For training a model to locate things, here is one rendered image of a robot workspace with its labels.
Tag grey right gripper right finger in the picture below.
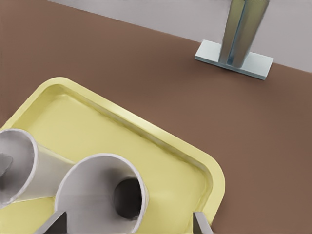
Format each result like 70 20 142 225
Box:
193 211 214 234

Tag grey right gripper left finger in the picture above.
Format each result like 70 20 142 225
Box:
37 211 67 234

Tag white IKEA cup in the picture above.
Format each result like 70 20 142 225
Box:
54 153 150 234
0 128 75 209

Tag pale yellow tray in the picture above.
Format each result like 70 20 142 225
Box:
0 77 225 234

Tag silver post foot plate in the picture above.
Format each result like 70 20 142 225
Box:
194 39 274 80

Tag silver frame post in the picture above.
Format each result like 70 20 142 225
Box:
219 0 271 69

